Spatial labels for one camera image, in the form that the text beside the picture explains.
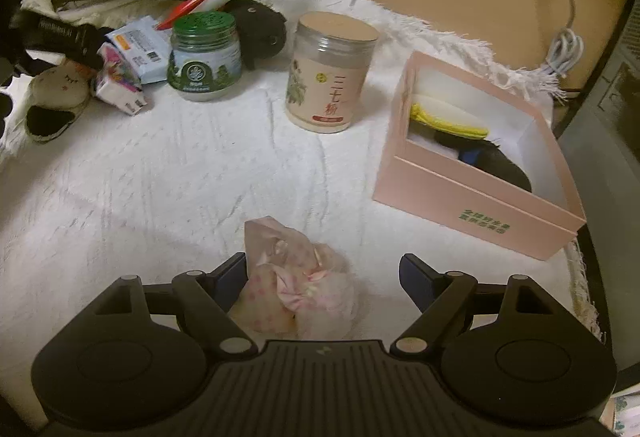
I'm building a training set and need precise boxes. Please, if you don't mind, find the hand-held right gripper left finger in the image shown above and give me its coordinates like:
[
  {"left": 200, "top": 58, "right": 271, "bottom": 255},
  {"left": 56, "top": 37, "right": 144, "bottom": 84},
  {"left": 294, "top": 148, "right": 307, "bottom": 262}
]
[{"left": 95, "top": 253, "right": 259, "bottom": 361}]

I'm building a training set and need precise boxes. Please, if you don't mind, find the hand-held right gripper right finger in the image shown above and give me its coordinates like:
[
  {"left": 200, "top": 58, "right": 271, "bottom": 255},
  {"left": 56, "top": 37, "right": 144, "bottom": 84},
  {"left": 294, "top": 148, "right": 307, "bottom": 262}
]
[{"left": 389, "top": 253, "right": 551, "bottom": 361}]

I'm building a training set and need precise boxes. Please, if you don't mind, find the white wet wipes pack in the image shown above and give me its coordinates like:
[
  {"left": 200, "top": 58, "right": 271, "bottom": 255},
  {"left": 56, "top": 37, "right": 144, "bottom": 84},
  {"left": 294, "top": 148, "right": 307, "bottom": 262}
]
[{"left": 106, "top": 15, "right": 173, "bottom": 84}]

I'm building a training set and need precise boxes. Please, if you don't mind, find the pink cardboard box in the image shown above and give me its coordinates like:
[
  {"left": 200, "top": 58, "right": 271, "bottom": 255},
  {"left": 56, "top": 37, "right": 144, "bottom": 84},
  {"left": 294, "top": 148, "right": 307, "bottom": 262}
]
[{"left": 371, "top": 50, "right": 587, "bottom": 261}]

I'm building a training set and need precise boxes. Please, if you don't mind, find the black soft item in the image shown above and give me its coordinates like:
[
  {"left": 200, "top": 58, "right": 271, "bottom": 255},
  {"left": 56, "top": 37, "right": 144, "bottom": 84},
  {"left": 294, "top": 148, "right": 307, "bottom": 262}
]
[{"left": 434, "top": 130, "right": 533, "bottom": 193}]

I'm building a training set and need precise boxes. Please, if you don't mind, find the yellow and white soft item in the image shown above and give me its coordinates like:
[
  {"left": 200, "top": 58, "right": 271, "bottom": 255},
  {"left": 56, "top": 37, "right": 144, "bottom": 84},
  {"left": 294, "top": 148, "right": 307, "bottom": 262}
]
[{"left": 409, "top": 90, "right": 490, "bottom": 139}]

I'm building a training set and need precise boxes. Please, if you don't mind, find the white face plush slipper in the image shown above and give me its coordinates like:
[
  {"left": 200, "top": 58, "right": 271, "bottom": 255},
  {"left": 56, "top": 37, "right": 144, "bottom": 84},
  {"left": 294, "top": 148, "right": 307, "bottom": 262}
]
[{"left": 22, "top": 64, "right": 97, "bottom": 144}]

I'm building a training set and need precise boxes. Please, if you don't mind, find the pink printed tissue packet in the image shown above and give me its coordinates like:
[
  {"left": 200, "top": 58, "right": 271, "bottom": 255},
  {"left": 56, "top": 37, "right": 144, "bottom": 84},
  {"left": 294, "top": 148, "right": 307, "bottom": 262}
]
[{"left": 91, "top": 42, "right": 149, "bottom": 117}]

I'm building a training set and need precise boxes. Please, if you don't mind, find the white fringed blanket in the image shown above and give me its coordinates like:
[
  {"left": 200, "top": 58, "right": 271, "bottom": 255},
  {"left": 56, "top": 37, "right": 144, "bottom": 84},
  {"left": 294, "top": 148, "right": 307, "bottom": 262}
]
[{"left": 0, "top": 0, "right": 603, "bottom": 423}]

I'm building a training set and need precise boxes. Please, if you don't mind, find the green lid jar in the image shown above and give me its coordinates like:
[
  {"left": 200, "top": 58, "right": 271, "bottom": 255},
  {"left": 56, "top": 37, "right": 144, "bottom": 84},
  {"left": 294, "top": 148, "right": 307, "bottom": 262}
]
[{"left": 166, "top": 12, "right": 243, "bottom": 102}]

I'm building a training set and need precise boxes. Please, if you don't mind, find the black plush toy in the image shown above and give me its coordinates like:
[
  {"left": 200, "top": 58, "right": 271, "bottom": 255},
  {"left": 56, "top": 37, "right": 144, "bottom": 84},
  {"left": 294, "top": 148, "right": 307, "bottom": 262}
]
[{"left": 222, "top": 0, "right": 289, "bottom": 71}]

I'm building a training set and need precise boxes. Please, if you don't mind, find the beige lid powder jar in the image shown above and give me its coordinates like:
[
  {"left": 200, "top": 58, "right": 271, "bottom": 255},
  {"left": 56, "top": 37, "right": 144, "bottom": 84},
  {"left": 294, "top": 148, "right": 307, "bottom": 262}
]
[{"left": 285, "top": 12, "right": 380, "bottom": 134}]

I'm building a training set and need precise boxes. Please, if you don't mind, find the grey cabinet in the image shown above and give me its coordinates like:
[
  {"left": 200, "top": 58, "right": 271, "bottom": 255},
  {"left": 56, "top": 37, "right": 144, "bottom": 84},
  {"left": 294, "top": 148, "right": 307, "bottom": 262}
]
[{"left": 557, "top": 0, "right": 640, "bottom": 238}]

